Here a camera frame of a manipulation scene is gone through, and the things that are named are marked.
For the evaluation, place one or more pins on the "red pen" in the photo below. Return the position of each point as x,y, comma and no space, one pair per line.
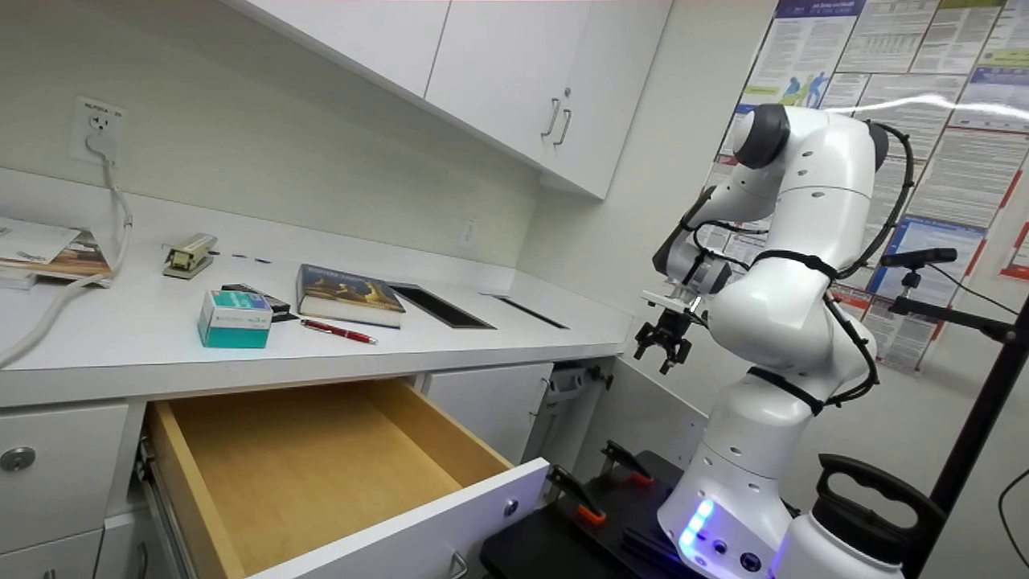
337,332

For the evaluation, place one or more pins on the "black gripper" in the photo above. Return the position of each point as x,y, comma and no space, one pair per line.
669,326

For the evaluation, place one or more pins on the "black key fob with keys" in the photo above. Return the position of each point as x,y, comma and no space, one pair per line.
278,310

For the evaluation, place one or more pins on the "white upper cabinet door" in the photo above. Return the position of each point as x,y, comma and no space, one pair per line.
501,66
615,98
375,33

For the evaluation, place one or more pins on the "olive green stapler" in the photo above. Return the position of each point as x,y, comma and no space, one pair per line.
187,257

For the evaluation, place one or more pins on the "wooden drawer with white front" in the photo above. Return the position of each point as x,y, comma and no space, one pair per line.
299,460

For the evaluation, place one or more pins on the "black clamp with red tip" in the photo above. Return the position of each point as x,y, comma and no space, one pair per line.
628,460

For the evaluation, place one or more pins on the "green header wall poster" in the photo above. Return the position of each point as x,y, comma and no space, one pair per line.
959,35

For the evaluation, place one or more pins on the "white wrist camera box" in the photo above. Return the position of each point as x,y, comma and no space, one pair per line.
675,304

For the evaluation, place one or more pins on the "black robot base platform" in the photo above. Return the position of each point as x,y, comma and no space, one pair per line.
534,551

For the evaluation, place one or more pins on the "black camera stand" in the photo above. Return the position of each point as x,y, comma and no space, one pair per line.
985,422

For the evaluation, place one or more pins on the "teal and white box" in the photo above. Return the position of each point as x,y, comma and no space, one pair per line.
231,318

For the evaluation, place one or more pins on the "stack of papers and magazines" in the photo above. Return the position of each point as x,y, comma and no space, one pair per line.
50,255

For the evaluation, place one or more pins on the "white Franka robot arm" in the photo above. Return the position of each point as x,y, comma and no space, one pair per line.
782,310

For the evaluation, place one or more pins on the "book with dark picture cover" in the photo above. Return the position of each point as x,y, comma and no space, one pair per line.
348,294

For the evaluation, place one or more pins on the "white drawer with round knob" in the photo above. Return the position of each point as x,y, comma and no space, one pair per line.
71,479

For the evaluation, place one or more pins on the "white wall outlet with plug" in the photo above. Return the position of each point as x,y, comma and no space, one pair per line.
101,129

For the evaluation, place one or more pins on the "purple header wall poster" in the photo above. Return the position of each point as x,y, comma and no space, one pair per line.
804,54

